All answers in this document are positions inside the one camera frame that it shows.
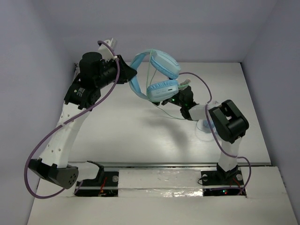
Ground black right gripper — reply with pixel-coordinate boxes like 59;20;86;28
147;84;185;108

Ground light blue headphones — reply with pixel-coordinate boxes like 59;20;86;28
129;49;181;103

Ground green headphone cable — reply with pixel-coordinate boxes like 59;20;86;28
145;48;195;120

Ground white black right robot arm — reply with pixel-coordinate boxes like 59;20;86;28
155;86;249;186

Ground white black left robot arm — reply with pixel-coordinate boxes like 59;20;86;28
24;52;137;189

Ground white front board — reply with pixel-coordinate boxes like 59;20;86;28
28;167;297;225

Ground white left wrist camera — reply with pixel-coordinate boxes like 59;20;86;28
97;37;117;61

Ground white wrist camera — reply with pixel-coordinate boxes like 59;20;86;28
179;79;191;89
97;37;117;61

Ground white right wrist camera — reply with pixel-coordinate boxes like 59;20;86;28
179;79;191;89

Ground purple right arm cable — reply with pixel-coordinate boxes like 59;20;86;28
179;71;251;196

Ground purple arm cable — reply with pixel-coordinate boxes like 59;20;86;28
25;40;121;200
179;71;251;196

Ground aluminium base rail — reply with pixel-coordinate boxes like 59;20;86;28
98;161;221;170

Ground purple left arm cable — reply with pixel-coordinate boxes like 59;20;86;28
25;40;121;200

